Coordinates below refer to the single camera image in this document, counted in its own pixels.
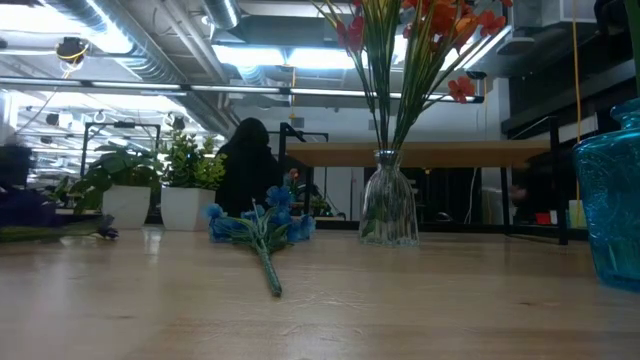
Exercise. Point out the orange artificial tulip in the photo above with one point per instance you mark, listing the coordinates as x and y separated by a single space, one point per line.
462 30

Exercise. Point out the orange artificial flower bunch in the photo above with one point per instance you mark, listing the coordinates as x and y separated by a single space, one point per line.
460 89

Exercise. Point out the blue glass vase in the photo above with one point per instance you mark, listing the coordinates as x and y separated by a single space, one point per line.
612 200

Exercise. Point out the pink artificial flower bunch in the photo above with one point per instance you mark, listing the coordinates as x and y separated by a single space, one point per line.
350 32

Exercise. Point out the clear ribbed glass vase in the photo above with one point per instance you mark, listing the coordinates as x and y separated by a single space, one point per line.
390 210

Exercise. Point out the blue artificial flower bunch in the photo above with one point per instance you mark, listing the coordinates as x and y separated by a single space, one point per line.
225 227

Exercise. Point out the purple artificial flower bunch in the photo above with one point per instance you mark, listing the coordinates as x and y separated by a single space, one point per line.
30 212

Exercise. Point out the wooden shelf with black legs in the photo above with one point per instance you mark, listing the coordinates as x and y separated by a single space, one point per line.
450 152

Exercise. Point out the white ceiling air unit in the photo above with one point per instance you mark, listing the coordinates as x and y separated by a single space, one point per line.
550 11

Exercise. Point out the pale green container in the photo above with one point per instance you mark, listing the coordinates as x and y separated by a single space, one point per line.
577 215

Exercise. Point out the small red box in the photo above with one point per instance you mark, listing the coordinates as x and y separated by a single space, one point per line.
543 219

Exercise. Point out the long ceiling light bar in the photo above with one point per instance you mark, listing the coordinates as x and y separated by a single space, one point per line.
240 89

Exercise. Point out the person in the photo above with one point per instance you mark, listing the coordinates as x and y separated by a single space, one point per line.
247 165

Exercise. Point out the small-leaf plant in white pot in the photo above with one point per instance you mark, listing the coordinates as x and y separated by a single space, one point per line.
192 160

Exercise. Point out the broad-leaf plant in white pot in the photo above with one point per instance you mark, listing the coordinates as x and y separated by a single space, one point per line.
127 205

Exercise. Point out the black ceiling camera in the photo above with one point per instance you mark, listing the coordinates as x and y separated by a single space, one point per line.
476 75

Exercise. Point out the black aluminium table frame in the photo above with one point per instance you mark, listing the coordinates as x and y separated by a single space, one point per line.
450 228

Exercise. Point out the silver ventilation duct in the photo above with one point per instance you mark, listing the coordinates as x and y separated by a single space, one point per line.
222 12

